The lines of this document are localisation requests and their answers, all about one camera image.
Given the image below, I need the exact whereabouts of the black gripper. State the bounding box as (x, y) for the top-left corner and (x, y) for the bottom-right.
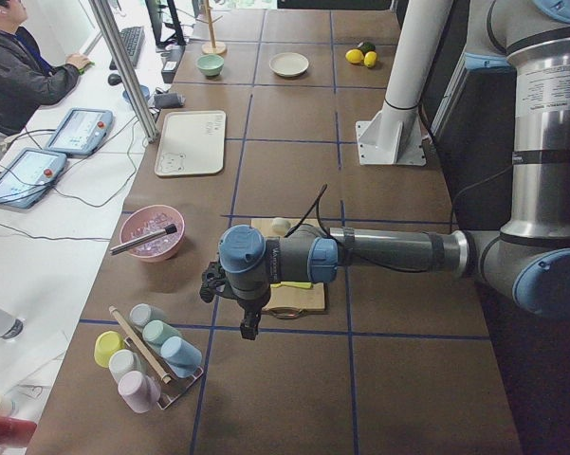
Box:
(199, 261), (261, 339)

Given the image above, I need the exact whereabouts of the white steamed bun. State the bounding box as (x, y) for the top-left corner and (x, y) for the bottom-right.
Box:
(270, 217), (291, 236)

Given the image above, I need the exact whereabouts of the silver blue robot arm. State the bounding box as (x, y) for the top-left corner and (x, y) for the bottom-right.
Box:
(199, 1), (570, 339)

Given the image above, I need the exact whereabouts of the cream rectangular tray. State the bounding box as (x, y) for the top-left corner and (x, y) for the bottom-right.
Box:
(155, 110), (227, 177)

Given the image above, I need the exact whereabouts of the bamboo cutting board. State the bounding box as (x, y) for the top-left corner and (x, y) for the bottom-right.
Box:
(250, 218), (326, 319)

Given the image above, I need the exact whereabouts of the blue pastel cup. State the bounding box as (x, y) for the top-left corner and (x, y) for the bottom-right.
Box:
(160, 337), (202, 378)

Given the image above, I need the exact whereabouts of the green pastel cup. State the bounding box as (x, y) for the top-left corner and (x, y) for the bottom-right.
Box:
(142, 319), (181, 350)

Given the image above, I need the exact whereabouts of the cup rack with wooden rod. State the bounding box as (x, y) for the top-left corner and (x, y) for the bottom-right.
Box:
(109, 306), (204, 410)

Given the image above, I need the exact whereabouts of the grey pastel cup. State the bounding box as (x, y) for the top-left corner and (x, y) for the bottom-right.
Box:
(129, 303), (168, 328)

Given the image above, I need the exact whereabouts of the black silver whisk brush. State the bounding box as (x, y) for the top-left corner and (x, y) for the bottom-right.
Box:
(109, 224), (177, 255)

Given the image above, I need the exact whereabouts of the pink pastel cup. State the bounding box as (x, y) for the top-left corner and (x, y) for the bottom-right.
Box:
(118, 371), (160, 413)

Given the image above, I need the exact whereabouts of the white pastel cup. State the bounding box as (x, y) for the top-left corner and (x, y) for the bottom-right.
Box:
(108, 349), (146, 384)

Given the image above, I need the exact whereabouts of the yellow pastel cup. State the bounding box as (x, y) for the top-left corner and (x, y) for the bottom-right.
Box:
(93, 331), (124, 368)

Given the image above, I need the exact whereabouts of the pink bowl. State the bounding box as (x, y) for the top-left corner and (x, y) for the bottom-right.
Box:
(120, 205), (185, 263)

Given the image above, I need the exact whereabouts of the grey folded cloth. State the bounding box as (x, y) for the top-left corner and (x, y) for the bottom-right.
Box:
(154, 93), (185, 109)

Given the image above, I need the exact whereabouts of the blue bowl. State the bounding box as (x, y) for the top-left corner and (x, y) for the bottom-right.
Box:
(121, 84), (151, 105)

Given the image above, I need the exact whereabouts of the far teach pendant tablet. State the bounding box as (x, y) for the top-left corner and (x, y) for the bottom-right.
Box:
(45, 108), (114, 157)

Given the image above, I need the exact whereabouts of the teach pendant tablet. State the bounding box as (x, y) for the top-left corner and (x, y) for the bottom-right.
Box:
(45, 108), (114, 157)
(0, 148), (67, 209)

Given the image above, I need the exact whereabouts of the mint green bowl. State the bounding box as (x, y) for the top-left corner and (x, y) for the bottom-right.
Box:
(195, 54), (225, 77)

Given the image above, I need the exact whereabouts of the cream round plate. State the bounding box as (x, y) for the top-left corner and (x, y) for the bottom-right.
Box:
(269, 52), (309, 78)

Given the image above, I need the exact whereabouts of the near teach pendant tablet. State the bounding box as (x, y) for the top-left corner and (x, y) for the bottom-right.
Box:
(0, 148), (67, 209)

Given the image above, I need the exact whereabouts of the red cylinder can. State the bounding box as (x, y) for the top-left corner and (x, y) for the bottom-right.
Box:
(0, 416), (37, 448)

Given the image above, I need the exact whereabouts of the black computer mouse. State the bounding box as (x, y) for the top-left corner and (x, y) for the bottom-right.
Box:
(107, 73), (122, 86)

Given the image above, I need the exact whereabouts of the wooden mug tree stand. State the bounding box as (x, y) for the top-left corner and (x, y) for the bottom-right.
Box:
(201, 0), (227, 55)

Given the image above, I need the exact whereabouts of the black remote device box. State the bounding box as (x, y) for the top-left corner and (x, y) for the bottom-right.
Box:
(161, 45), (185, 84)

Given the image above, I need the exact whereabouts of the yellow lemon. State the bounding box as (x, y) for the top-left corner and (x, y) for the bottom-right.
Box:
(345, 48), (364, 64)
(363, 51), (378, 68)

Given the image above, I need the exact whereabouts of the green avocado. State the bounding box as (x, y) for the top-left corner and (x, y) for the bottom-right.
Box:
(357, 42), (376, 54)

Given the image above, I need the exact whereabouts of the black keyboard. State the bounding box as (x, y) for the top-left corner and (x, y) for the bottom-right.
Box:
(120, 26), (145, 68)

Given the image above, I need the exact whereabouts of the seated person dark jacket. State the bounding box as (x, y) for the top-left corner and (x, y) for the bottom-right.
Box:
(0, 1), (91, 137)

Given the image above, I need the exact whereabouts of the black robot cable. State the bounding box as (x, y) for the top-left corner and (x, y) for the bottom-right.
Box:
(284, 183), (357, 266)

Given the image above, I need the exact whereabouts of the aluminium frame post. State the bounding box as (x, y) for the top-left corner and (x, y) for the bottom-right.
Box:
(89, 0), (159, 143)

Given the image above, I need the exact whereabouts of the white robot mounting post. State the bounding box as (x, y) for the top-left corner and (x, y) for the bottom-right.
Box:
(356, 0), (452, 166)

